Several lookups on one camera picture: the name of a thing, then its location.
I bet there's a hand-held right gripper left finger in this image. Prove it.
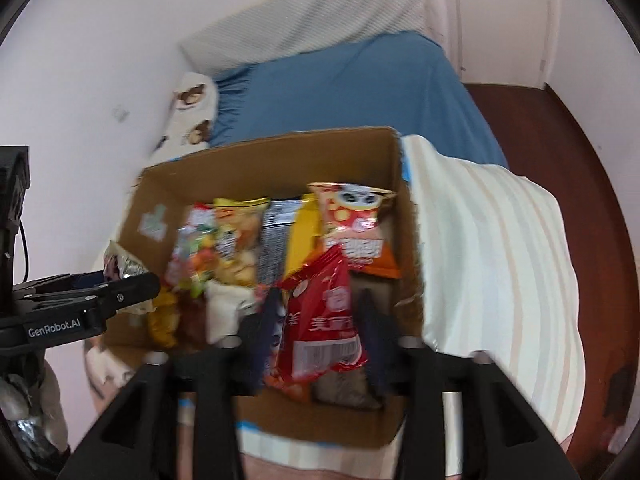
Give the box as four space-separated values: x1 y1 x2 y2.
60 299 282 480

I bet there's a bear print pillow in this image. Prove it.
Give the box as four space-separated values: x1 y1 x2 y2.
150 72 219 164

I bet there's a colourful candy bag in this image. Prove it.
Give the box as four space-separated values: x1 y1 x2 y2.
166 203 221 297

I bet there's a cardboard box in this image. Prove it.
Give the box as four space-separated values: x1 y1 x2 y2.
102 126 426 448

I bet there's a small orange snack packet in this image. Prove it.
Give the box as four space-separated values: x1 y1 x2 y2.
264 369 312 404

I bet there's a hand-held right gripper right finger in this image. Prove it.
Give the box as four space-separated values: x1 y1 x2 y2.
356 291 586 480

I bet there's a white door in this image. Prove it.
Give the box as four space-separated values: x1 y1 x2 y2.
440 0 562 92

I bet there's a grey snack packet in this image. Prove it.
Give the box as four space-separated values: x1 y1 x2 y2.
312 369 387 412

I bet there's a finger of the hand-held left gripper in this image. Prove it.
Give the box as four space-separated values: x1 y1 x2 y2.
75 271 162 321

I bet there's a black and white snack packet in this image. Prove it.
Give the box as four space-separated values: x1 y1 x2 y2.
256 199 302 287

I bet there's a silver foil snack packet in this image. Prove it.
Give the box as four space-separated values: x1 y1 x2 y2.
102 241 153 317

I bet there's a small yellow snack packet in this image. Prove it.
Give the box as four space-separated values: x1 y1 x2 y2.
146 287 182 352

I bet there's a yellow chips bag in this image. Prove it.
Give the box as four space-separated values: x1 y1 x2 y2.
212 197 271 288

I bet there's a red snack packet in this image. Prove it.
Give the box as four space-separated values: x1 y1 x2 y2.
275 245 369 382

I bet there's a blue bed sheet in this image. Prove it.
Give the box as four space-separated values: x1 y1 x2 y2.
207 30 510 170

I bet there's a plain yellow snack packet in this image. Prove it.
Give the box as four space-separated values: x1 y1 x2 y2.
284 194 322 281

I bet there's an orange cartoon snack bag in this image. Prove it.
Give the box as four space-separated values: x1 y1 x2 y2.
306 182 403 281

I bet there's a black cable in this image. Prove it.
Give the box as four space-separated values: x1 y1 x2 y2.
17 220 32 283

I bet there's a grey striped pillow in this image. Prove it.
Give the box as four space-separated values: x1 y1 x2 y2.
180 0 437 74

